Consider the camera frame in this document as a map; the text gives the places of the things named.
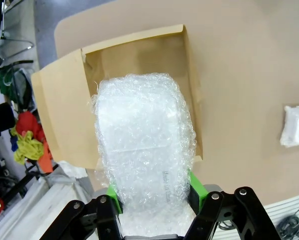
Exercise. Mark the green cloth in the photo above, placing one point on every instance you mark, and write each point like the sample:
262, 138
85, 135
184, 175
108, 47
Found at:
10, 82

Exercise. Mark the orange cloth pile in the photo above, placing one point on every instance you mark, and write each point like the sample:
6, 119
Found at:
45, 160

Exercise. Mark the bubble-wrapped clock showing display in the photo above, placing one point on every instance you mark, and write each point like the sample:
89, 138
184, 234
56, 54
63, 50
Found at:
297, 125

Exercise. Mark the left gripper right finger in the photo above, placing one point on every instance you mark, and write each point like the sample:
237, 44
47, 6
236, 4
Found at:
214, 205

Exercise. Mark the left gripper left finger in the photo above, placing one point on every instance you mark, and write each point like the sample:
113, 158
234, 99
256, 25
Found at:
104, 215

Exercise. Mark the yellow cloth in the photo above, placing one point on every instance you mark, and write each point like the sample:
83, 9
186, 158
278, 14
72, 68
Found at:
29, 147

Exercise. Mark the red cloth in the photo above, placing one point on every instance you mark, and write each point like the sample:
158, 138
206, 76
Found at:
27, 125

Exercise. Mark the bubble-wrapped clock rounded bundle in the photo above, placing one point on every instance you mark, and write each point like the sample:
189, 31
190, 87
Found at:
144, 137

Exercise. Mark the white fabric sheet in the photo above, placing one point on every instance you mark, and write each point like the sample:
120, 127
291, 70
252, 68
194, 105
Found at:
52, 200

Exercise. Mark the open cardboard box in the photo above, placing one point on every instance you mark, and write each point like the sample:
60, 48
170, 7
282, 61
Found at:
64, 112

